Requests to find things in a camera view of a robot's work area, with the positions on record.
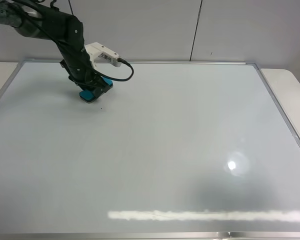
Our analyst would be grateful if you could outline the blue whiteboard eraser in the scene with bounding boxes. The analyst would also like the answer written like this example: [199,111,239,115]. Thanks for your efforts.
[79,77,113,103]

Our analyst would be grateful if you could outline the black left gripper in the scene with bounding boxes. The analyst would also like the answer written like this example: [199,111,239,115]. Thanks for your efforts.
[57,39,111,99]

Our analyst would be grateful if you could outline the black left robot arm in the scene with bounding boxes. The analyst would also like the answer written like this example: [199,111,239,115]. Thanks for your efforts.
[0,0,113,103]

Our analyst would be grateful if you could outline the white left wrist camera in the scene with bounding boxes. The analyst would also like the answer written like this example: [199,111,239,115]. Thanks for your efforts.
[84,42,121,68]

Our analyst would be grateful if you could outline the white framed whiteboard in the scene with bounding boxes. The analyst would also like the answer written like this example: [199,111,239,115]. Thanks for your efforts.
[0,60,300,240]

